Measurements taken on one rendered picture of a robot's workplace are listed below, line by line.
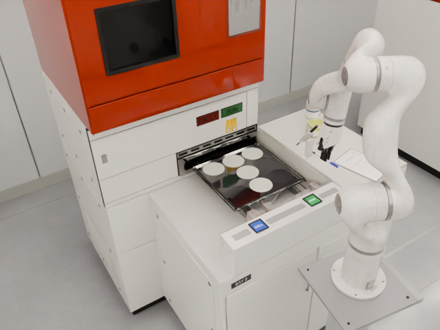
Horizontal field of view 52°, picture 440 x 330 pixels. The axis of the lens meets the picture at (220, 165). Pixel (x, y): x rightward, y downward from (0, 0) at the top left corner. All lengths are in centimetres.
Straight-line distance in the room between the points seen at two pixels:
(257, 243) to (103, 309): 131
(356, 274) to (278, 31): 286
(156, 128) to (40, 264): 146
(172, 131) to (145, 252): 66
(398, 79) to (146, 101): 94
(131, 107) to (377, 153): 93
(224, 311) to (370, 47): 109
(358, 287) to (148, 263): 112
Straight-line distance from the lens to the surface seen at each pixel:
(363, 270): 162
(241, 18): 190
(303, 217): 175
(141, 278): 243
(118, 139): 189
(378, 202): 142
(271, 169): 205
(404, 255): 307
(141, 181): 204
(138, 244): 226
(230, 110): 210
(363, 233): 148
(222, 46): 189
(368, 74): 131
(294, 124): 227
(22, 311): 289
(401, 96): 137
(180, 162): 207
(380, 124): 136
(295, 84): 451
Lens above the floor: 212
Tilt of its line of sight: 36 degrees down
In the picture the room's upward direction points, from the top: 2 degrees counter-clockwise
